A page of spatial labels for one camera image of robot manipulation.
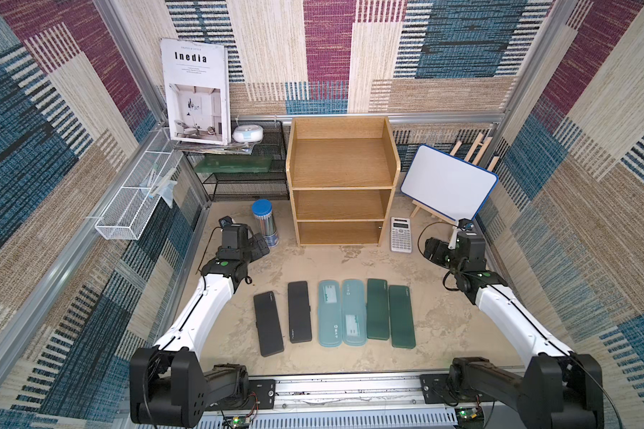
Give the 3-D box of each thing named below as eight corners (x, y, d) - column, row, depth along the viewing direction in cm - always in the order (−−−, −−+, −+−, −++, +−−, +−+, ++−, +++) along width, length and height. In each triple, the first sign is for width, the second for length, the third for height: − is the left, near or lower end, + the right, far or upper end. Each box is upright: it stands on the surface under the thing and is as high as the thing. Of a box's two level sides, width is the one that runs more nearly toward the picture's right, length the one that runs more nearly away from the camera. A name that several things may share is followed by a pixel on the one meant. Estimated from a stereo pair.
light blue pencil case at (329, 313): (317, 347, 83) (316, 345, 82) (318, 283, 97) (318, 280, 95) (342, 347, 83) (342, 345, 82) (340, 282, 97) (340, 280, 95)
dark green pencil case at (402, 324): (391, 347, 84) (393, 344, 81) (388, 289, 96) (390, 284, 93) (413, 349, 83) (416, 346, 80) (407, 290, 95) (410, 286, 93)
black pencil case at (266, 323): (261, 358, 82) (259, 356, 80) (253, 298, 94) (252, 295, 92) (283, 351, 83) (283, 349, 81) (273, 293, 95) (272, 290, 93)
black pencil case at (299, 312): (289, 343, 84) (288, 341, 82) (288, 284, 96) (287, 281, 95) (312, 341, 84) (312, 339, 83) (308, 282, 97) (307, 279, 95)
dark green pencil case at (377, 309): (365, 338, 85) (366, 336, 83) (366, 280, 97) (367, 277, 96) (388, 341, 84) (390, 339, 83) (386, 282, 97) (387, 279, 95)
